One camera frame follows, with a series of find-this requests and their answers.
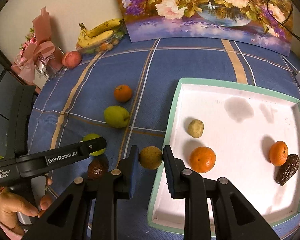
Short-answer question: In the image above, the blue plaid tablecloth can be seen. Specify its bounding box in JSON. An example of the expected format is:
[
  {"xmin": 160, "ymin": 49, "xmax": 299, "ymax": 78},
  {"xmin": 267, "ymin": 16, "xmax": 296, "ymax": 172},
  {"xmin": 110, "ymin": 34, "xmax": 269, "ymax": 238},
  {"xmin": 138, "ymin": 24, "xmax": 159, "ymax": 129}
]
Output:
[{"xmin": 28, "ymin": 37, "xmax": 300, "ymax": 169}]

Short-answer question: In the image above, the dark brown avocado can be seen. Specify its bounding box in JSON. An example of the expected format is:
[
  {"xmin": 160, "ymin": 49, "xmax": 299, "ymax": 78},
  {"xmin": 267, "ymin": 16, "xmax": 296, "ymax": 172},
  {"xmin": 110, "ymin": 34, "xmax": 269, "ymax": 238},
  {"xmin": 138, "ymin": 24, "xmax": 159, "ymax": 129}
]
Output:
[{"xmin": 87, "ymin": 154, "xmax": 109, "ymax": 180}]

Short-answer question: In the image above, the red peach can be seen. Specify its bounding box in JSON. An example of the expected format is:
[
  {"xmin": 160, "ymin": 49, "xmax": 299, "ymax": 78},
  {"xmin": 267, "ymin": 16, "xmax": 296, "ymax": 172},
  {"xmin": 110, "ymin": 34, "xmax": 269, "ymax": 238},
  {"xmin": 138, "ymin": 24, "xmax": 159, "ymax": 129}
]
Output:
[{"xmin": 62, "ymin": 51, "xmax": 82, "ymax": 69}]

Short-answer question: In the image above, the white tray teal rim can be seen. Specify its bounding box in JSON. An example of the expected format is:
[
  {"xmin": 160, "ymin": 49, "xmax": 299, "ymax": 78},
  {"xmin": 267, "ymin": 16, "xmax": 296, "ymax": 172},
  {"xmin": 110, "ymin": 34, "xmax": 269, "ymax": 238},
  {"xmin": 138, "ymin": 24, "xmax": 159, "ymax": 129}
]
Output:
[{"xmin": 147, "ymin": 77, "xmax": 300, "ymax": 237}]

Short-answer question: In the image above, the small stemmed mandarin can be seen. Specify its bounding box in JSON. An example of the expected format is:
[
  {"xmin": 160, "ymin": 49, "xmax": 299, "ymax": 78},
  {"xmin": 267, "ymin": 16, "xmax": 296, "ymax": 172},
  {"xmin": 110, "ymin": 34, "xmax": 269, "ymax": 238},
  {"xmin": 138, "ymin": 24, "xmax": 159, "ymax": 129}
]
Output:
[{"xmin": 114, "ymin": 85, "xmax": 133, "ymax": 103}]

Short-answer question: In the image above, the pink flower bouquet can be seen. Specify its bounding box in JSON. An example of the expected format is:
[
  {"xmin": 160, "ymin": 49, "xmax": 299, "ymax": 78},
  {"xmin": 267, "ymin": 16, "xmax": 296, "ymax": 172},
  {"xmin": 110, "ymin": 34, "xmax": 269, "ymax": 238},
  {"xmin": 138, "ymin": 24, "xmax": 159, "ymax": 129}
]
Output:
[{"xmin": 12, "ymin": 7, "xmax": 63, "ymax": 84}]

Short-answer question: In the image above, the green apple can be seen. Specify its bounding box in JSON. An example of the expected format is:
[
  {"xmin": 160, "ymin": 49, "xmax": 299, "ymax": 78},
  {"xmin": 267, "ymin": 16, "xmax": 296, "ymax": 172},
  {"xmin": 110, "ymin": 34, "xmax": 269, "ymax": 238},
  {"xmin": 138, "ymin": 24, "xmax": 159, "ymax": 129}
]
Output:
[
  {"xmin": 103, "ymin": 106, "xmax": 130, "ymax": 128},
  {"xmin": 82, "ymin": 133, "xmax": 106, "ymax": 157}
]

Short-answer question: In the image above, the yellow banana bunch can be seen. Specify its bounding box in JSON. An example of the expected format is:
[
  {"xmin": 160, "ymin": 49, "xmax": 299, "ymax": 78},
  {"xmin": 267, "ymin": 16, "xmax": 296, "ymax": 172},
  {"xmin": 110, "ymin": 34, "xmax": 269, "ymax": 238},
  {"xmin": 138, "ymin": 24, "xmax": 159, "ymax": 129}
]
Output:
[{"xmin": 76, "ymin": 18, "xmax": 124, "ymax": 48}]

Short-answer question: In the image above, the floral painting canvas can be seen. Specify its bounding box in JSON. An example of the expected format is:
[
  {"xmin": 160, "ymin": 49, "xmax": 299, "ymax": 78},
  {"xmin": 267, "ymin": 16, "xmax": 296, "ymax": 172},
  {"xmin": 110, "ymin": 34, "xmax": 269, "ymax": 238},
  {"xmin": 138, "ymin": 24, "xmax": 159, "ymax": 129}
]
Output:
[{"xmin": 117, "ymin": 0, "xmax": 293, "ymax": 55}]

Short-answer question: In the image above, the person's left hand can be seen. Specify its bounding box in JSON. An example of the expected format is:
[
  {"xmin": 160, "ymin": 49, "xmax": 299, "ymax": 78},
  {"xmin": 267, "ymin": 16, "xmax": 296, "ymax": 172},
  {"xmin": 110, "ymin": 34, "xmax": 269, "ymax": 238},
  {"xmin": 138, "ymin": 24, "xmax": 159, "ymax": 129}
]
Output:
[{"xmin": 0, "ymin": 187, "xmax": 53, "ymax": 239}]

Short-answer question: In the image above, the dark brown date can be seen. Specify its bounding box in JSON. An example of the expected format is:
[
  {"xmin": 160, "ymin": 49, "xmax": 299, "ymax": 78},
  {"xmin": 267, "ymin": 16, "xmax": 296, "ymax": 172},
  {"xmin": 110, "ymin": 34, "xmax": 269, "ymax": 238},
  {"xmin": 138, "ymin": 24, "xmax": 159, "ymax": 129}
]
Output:
[{"xmin": 275, "ymin": 154, "xmax": 300, "ymax": 186}]

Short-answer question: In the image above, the orange mandarin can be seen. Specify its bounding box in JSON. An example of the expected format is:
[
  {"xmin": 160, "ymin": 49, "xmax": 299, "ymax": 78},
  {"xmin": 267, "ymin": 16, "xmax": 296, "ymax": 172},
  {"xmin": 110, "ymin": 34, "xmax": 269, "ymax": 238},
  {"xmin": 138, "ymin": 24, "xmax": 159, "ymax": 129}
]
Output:
[
  {"xmin": 189, "ymin": 147, "xmax": 216, "ymax": 173},
  {"xmin": 269, "ymin": 141, "xmax": 288, "ymax": 166}
]

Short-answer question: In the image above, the clear fruit container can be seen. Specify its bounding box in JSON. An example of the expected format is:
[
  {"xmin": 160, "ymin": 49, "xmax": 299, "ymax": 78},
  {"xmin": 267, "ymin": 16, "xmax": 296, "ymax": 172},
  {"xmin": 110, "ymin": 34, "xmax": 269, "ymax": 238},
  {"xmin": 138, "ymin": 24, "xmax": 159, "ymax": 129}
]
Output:
[{"xmin": 76, "ymin": 30, "xmax": 126, "ymax": 55}]

